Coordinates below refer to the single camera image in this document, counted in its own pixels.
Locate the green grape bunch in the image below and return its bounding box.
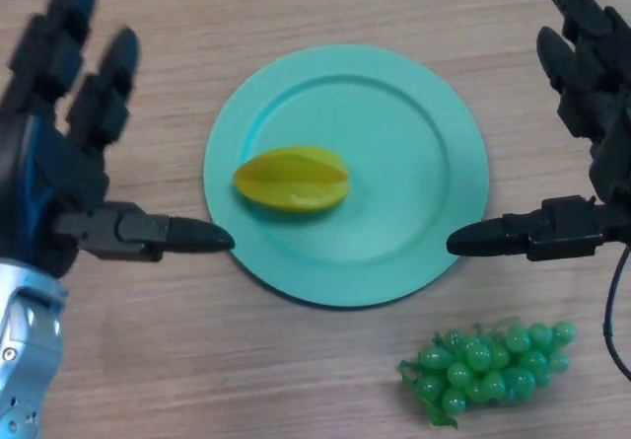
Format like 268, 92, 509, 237
397, 316, 577, 429

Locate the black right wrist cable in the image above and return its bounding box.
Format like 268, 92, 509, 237
603, 242, 631, 380

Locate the yellow starfruit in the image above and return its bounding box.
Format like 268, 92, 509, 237
232, 145, 352, 214

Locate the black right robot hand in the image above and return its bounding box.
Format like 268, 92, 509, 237
445, 0, 631, 262

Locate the green round plate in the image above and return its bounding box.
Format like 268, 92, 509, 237
202, 43, 489, 309

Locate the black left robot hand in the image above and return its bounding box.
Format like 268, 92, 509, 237
0, 0, 237, 279

